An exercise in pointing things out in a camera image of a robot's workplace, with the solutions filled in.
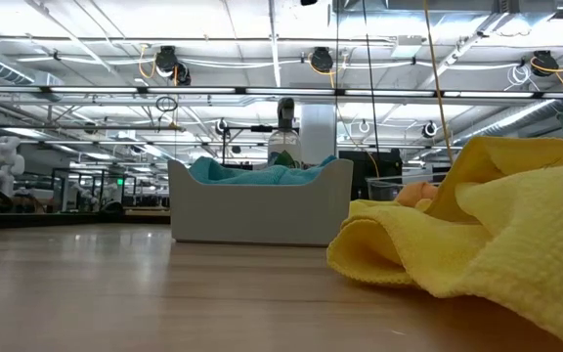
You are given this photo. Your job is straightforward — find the yellow microfiber towel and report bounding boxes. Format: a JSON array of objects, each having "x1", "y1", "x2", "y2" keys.
[
  {"x1": 326, "y1": 135, "x2": 563, "y2": 351},
  {"x1": 349, "y1": 198, "x2": 403, "y2": 216}
]

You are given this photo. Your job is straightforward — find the clear spray bottle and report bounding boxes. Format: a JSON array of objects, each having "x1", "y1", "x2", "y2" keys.
[{"x1": 266, "y1": 97, "x2": 305, "y2": 170}]

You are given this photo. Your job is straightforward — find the white plastic basket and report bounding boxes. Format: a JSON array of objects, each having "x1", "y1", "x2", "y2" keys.
[{"x1": 167, "y1": 157, "x2": 355, "y2": 246}]

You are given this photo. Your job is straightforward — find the white pillar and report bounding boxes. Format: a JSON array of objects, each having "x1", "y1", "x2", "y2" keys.
[{"x1": 300, "y1": 103, "x2": 337, "y2": 165}]

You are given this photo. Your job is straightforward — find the black cabinet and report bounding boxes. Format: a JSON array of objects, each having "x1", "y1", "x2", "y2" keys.
[{"x1": 338, "y1": 150, "x2": 404, "y2": 200}]

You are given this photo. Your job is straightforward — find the clear plastic container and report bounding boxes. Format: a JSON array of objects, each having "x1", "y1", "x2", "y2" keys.
[{"x1": 367, "y1": 173, "x2": 447, "y2": 202}]

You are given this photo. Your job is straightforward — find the long fluorescent light strip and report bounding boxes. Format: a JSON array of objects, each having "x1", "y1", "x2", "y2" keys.
[{"x1": 0, "y1": 84, "x2": 563, "y2": 100}]

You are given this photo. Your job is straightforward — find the black cable reel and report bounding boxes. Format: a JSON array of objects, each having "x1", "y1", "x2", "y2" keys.
[
  {"x1": 530, "y1": 49, "x2": 560, "y2": 78},
  {"x1": 309, "y1": 46, "x2": 335, "y2": 75},
  {"x1": 153, "y1": 45, "x2": 193, "y2": 87}
]

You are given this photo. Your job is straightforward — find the black hanging cable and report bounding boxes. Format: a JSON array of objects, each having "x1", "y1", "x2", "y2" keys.
[{"x1": 362, "y1": 0, "x2": 381, "y2": 165}]

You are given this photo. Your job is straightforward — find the black cable coil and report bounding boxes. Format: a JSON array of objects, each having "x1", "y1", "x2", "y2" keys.
[{"x1": 155, "y1": 95, "x2": 179, "y2": 113}]

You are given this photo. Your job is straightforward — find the yellow hanging cable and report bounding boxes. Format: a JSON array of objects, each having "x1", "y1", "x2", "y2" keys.
[{"x1": 422, "y1": 0, "x2": 455, "y2": 165}]

